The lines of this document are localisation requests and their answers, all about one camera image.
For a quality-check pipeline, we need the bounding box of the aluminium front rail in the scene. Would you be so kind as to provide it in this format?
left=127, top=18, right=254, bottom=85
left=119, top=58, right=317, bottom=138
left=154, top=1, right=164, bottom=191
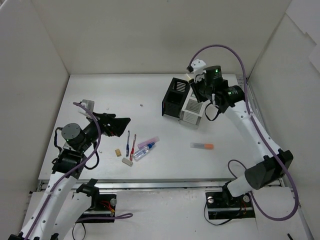
left=37, top=177, right=281, bottom=192

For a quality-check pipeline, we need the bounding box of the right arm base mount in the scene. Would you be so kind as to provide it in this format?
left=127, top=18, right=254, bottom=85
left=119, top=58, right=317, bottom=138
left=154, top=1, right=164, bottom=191
left=203, top=191, right=256, bottom=226

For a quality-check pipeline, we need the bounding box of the aluminium rail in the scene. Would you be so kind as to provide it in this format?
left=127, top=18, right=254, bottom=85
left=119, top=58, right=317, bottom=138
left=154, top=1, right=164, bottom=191
left=37, top=177, right=281, bottom=192
left=234, top=76, right=300, bottom=222

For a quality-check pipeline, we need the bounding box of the small tan eraser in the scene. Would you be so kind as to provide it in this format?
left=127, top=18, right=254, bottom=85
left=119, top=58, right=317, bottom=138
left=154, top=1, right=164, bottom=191
left=115, top=149, right=121, bottom=157

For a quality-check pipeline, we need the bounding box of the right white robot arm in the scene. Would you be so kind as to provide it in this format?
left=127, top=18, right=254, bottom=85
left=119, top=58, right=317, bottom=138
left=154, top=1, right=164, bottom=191
left=187, top=61, right=293, bottom=206

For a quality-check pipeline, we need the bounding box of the black slotted container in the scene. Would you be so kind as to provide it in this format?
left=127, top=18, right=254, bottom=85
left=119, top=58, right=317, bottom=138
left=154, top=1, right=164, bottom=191
left=161, top=77, right=190, bottom=119

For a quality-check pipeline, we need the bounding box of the orange highlighter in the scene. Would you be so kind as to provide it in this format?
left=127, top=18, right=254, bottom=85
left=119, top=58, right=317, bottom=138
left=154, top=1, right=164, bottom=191
left=190, top=142, right=214, bottom=150

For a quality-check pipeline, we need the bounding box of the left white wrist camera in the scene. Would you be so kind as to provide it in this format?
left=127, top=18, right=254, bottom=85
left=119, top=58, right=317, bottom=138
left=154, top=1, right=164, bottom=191
left=78, top=99, right=95, bottom=118

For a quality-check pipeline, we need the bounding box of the white eraser block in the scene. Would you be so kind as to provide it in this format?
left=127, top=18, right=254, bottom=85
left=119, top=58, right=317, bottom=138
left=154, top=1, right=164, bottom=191
left=121, top=157, right=133, bottom=167

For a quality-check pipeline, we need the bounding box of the clear bottle blue cap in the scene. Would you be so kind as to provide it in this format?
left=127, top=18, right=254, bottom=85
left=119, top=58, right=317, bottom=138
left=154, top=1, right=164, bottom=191
left=133, top=142, right=155, bottom=161

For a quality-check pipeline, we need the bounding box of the red pen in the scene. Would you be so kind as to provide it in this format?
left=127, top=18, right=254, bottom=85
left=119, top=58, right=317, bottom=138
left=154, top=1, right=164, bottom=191
left=129, top=134, right=137, bottom=162

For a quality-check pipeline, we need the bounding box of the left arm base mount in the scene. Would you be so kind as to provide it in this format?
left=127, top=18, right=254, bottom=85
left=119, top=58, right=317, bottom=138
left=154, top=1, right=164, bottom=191
left=72, top=178, right=117, bottom=224

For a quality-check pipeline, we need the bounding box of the aluminium right rail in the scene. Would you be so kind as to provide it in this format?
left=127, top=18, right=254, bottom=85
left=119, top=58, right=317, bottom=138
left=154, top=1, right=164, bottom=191
left=234, top=76, right=300, bottom=222

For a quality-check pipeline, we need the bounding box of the white slotted container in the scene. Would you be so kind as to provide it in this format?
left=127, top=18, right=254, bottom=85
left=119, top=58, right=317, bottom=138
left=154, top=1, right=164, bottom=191
left=179, top=89, right=205, bottom=129

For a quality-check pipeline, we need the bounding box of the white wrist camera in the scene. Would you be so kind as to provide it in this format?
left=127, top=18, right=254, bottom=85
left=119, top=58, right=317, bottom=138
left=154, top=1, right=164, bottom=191
left=78, top=99, right=95, bottom=118
left=186, top=59, right=207, bottom=75

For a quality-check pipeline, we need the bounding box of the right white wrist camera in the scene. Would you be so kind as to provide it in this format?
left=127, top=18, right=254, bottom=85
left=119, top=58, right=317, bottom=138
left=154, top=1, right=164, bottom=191
left=186, top=59, right=207, bottom=75

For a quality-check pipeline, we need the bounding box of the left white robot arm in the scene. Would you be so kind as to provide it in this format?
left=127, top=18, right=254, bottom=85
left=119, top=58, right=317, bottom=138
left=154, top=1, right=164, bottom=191
left=9, top=112, right=131, bottom=240

